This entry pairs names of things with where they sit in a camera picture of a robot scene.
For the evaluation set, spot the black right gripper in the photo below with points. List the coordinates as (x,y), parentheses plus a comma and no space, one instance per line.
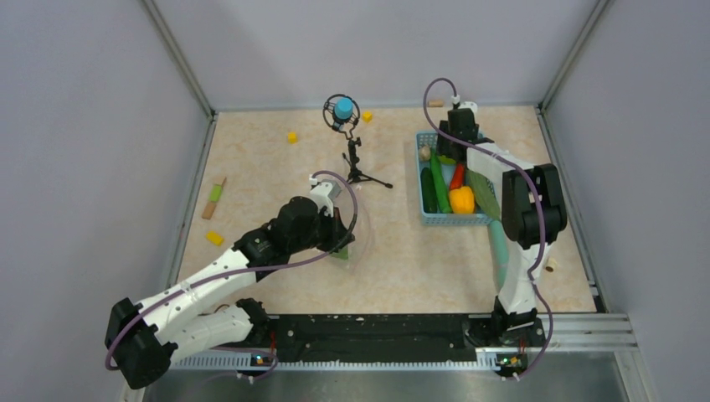
(444,148)

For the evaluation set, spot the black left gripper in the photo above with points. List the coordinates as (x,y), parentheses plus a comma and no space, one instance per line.
(339,235)

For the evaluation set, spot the smooth orange carrot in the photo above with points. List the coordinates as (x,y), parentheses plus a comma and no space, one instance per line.
(341,254)

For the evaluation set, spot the clear pink zip top bag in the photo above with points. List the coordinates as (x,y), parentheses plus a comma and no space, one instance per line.
(363,231)

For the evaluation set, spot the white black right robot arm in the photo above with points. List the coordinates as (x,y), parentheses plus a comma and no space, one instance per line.
(532,213)

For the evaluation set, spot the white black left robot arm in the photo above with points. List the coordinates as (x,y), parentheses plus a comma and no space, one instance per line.
(145,339)

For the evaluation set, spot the light blue perforated plastic basket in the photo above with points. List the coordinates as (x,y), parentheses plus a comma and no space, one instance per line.
(429,138)

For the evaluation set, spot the wrinkled orange-red chili pepper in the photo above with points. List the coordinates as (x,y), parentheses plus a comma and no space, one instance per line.
(458,177)

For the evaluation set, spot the pale green bitter gourd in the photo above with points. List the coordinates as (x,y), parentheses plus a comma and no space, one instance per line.
(484,194)

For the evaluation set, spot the yellow bell pepper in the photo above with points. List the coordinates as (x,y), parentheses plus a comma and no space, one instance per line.
(462,200)

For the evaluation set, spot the dark green cucumber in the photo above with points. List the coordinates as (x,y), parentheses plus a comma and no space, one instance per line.
(428,193)

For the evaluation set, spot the green leafy vegetable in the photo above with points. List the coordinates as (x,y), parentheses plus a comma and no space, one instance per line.
(441,190)

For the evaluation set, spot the teal cylinder roller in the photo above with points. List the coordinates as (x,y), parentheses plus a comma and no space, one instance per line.
(499,252)

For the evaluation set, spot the yellow block near left edge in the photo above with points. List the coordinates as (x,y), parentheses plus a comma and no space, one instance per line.
(214,238)

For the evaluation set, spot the green and wood block stick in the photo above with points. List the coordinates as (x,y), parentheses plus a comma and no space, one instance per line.
(214,196)

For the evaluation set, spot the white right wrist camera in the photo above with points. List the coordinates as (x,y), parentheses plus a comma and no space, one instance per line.
(458,103)

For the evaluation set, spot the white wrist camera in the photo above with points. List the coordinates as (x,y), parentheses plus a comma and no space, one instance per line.
(458,103)
(323,193)

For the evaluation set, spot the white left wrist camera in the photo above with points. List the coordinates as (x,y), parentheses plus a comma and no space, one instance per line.
(323,193)

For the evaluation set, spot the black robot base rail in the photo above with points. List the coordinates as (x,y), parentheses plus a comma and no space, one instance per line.
(385,338)

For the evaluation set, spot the blue microphone in shock mount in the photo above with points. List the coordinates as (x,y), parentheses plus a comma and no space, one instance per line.
(341,113)

